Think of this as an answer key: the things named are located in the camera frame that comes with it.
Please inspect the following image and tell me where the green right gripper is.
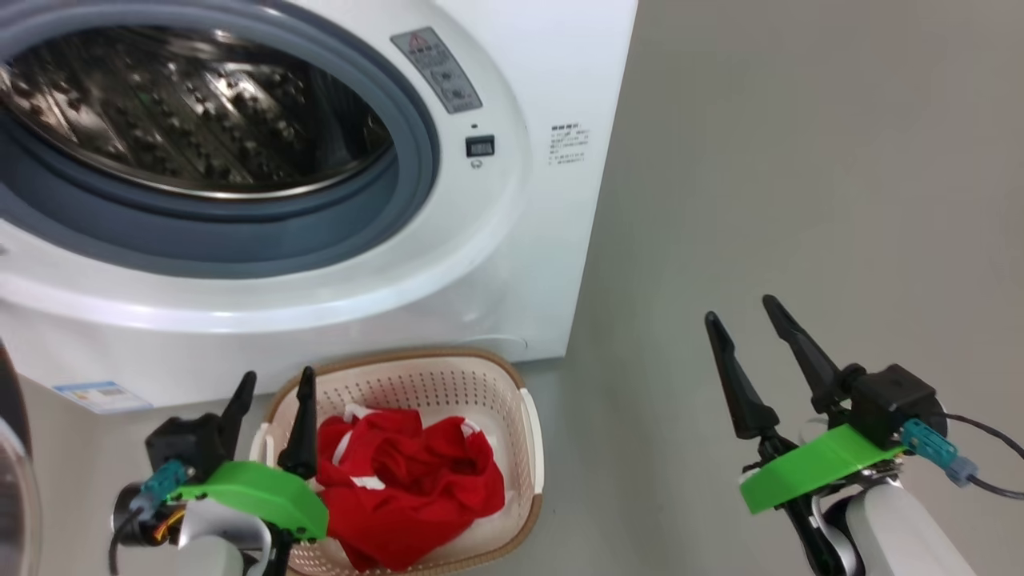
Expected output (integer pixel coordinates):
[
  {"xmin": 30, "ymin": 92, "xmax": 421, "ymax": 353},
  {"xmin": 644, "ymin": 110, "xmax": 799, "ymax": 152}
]
[{"xmin": 704, "ymin": 294, "xmax": 905, "ymax": 514}]

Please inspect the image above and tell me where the grey warning sticker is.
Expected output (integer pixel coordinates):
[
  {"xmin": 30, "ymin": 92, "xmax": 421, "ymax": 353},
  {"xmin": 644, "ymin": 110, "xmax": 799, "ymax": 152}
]
[{"xmin": 390, "ymin": 26, "xmax": 483, "ymax": 114}]

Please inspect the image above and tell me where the teal left camera connector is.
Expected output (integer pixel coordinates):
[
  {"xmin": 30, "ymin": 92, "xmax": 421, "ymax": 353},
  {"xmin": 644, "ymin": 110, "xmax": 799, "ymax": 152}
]
[{"xmin": 140, "ymin": 460, "xmax": 189, "ymax": 513}]

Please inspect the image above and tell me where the teal right camera connector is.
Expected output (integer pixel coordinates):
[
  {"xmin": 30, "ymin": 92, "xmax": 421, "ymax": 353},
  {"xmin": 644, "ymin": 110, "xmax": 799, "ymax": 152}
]
[{"xmin": 902, "ymin": 418, "xmax": 958, "ymax": 469}]

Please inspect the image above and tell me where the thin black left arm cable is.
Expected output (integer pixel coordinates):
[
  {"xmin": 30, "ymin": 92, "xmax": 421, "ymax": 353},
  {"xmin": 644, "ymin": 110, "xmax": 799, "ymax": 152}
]
[{"xmin": 108, "ymin": 512, "xmax": 141, "ymax": 576}]

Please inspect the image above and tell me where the white front-load washing machine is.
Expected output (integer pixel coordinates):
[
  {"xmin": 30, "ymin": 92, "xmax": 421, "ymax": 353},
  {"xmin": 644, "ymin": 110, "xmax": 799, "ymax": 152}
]
[{"xmin": 0, "ymin": 0, "xmax": 639, "ymax": 409}]

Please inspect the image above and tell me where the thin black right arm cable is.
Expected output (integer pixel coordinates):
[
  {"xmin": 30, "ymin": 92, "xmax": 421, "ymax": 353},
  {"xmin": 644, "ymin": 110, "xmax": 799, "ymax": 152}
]
[{"xmin": 944, "ymin": 412, "xmax": 1024, "ymax": 501}]

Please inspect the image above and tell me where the round black glass door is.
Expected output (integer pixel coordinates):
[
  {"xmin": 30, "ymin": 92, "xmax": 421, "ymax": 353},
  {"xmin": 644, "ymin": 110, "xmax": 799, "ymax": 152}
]
[{"xmin": 0, "ymin": 340, "xmax": 41, "ymax": 576}]

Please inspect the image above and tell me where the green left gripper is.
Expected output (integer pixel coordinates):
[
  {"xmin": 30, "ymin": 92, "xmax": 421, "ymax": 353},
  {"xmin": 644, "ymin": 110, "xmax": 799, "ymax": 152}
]
[{"xmin": 168, "ymin": 366, "xmax": 329, "ymax": 541}]

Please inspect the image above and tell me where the cream perforated laundry basket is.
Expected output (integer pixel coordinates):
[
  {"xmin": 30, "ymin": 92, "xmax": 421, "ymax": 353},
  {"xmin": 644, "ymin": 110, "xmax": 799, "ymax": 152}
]
[{"xmin": 250, "ymin": 348, "xmax": 545, "ymax": 576}]

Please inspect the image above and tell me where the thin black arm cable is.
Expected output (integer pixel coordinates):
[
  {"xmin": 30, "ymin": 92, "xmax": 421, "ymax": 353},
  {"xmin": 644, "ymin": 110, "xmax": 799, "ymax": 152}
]
[
  {"xmin": 108, "ymin": 512, "xmax": 141, "ymax": 576},
  {"xmin": 944, "ymin": 412, "xmax": 1024, "ymax": 501}
]

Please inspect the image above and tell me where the red garment with white trim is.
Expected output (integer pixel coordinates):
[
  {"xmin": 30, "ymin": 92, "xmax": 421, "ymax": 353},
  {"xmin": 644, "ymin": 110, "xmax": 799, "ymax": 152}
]
[{"xmin": 316, "ymin": 406, "xmax": 506, "ymax": 572}]

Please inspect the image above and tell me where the blue energy label sticker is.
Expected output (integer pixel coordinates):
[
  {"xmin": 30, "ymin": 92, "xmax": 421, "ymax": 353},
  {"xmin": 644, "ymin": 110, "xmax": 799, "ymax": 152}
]
[{"xmin": 52, "ymin": 381, "xmax": 153, "ymax": 414}]

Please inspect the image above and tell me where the teal camera connector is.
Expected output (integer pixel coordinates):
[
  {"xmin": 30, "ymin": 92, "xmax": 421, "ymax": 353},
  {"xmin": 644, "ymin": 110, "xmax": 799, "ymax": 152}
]
[
  {"xmin": 140, "ymin": 460, "xmax": 189, "ymax": 513},
  {"xmin": 902, "ymin": 418, "xmax": 958, "ymax": 469}
]

